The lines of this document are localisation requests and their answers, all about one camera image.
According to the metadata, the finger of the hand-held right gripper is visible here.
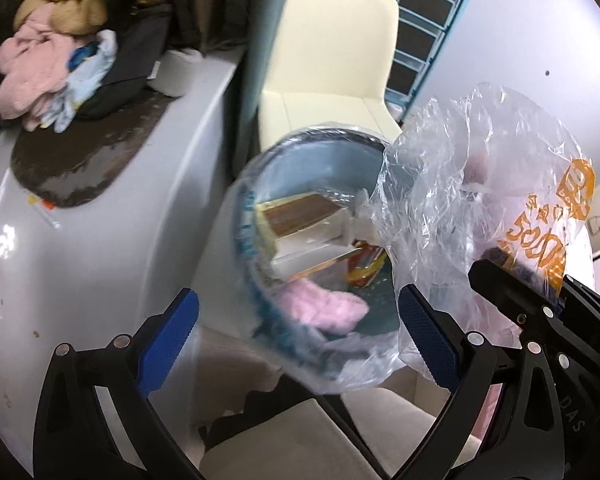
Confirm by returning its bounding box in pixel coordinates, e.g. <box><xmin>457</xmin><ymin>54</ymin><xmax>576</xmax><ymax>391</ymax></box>
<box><xmin>470</xmin><ymin>260</ymin><xmax>556</xmax><ymax>331</ymax></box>
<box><xmin>562</xmin><ymin>276</ymin><xmax>600</xmax><ymax>341</ymax></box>

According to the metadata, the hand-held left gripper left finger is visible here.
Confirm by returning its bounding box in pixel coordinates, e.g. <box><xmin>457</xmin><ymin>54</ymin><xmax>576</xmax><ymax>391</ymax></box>
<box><xmin>32</xmin><ymin>287</ymin><xmax>206</xmax><ymax>480</ymax></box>

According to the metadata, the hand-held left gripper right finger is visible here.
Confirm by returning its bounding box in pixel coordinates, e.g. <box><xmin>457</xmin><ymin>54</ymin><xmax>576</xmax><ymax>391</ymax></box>
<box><xmin>390</xmin><ymin>284</ymin><xmax>561</xmax><ymax>480</ymax></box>

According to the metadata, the fluffy pink sock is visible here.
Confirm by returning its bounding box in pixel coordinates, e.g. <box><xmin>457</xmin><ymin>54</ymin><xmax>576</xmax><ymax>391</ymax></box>
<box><xmin>275</xmin><ymin>280</ymin><xmax>368</xmax><ymax>335</ymax></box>

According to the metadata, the clear plastic bag orange print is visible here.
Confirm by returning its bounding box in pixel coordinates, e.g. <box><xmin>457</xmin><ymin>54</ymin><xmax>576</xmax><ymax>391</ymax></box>
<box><xmin>375</xmin><ymin>81</ymin><xmax>597</xmax><ymax>376</ymax></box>

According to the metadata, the grey bin with plastic liner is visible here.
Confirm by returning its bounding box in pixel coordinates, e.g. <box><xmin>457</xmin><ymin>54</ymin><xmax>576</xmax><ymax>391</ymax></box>
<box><xmin>190</xmin><ymin>120</ymin><xmax>406</xmax><ymax>395</ymax></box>

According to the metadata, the red yellow wrapper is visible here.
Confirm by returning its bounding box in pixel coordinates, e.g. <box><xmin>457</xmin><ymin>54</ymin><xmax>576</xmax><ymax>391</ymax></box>
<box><xmin>347</xmin><ymin>241</ymin><xmax>387</xmax><ymax>287</ymax></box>

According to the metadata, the brown and white carton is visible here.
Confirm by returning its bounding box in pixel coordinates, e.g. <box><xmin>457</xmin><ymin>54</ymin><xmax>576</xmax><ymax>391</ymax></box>
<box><xmin>252</xmin><ymin>192</ymin><xmax>353</xmax><ymax>281</ymax></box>

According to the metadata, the white pen orange band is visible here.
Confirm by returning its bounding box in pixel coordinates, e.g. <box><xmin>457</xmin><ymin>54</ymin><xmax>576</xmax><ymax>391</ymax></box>
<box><xmin>27</xmin><ymin>195</ymin><xmax>61</xmax><ymax>231</ymax></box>

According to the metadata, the dark brown worn mat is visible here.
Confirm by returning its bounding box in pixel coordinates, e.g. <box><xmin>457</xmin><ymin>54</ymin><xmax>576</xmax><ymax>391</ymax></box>
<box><xmin>9</xmin><ymin>91</ymin><xmax>176</xmax><ymax>209</ymax></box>

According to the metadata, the white toilet paper roll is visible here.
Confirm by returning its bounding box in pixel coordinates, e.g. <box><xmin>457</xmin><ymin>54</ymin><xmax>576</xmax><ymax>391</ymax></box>
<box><xmin>147</xmin><ymin>49</ymin><xmax>203</xmax><ymax>98</ymax></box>

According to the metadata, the white printed cloth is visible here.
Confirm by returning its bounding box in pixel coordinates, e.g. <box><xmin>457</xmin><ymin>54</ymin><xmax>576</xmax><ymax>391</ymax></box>
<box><xmin>40</xmin><ymin>29</ymin><xmax>118</xmax><ymax>133</ymax></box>

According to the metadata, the blue step ladder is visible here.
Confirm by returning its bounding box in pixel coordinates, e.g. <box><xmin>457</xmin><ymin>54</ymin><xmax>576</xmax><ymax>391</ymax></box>
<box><xmin>382</xmin><ymin>0</ymin><xmax>486</xmax><ymax>111</ymax></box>

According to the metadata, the cream chair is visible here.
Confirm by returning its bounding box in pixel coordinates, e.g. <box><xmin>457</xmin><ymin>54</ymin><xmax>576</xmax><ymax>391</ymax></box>
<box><xmin>257</xmin><ymin>0</ymin><xmax>403</xmax><ymax>156</ymax></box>

